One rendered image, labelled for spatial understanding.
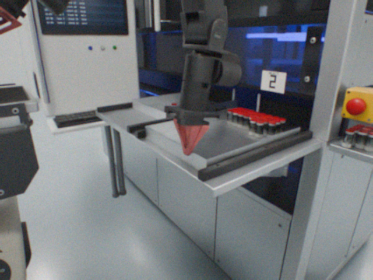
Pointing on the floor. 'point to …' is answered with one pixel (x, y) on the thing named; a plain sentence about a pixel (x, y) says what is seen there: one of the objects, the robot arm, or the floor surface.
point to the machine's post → (323, 129)
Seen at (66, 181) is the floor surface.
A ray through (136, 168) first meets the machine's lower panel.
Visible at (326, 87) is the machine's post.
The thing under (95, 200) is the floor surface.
